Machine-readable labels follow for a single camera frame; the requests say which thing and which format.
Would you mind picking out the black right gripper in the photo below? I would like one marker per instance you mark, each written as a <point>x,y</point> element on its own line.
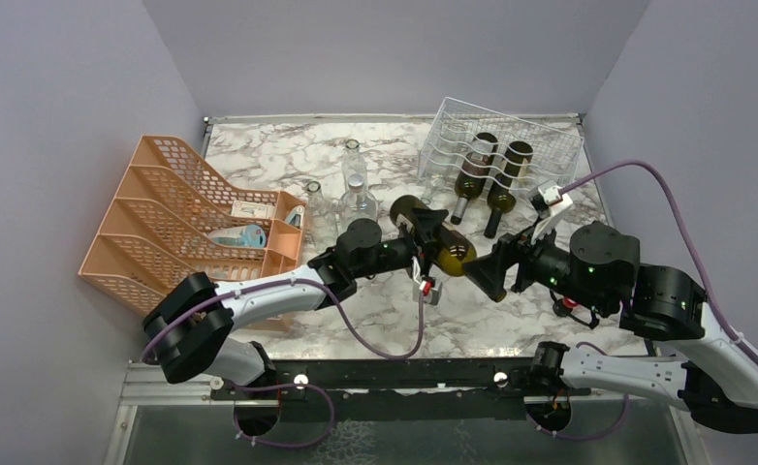
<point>518,247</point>

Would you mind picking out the tall clear glass bottle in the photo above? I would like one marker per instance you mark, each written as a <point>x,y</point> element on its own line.
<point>353,161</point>

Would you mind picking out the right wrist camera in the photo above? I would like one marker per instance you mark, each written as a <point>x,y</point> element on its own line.
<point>550,205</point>

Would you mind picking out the green wine bottle silver neck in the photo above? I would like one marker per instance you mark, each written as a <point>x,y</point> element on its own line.
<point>457,249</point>

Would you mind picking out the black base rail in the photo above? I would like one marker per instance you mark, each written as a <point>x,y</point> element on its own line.
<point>388,390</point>

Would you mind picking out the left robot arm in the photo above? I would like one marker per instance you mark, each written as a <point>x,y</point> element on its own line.
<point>189,329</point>

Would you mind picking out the white card box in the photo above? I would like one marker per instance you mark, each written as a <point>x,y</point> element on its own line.
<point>250,209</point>

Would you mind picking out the green wine bottle dark label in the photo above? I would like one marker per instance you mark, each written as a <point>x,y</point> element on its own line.
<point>500,200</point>

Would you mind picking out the clear square glass bottle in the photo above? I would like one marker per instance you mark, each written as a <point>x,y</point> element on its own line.
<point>321,219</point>

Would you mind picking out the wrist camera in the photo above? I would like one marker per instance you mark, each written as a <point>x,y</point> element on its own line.
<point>425,289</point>
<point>550,205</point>

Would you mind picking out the clear bottle with silver cap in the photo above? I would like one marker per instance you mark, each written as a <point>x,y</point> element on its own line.
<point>357,202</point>

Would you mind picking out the green wine bottle white label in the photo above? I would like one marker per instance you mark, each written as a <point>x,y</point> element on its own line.
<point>473,173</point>

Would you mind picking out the orange plastic file organizer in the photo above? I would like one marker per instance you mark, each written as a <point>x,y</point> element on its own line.
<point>154,233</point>

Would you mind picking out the red and black stopper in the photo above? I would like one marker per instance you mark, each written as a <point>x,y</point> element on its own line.
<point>564,307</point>

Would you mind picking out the blue correction tape package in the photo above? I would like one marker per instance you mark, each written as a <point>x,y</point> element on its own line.
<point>248,236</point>

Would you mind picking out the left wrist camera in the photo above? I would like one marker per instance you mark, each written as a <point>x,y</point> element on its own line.
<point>425,289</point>

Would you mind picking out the white wire wine rack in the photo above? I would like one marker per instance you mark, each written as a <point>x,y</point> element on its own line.
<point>556,148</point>

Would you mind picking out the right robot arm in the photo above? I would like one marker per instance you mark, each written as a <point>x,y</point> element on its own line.
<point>714,380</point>

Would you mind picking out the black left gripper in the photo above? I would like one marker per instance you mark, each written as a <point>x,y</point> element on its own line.
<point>427,224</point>

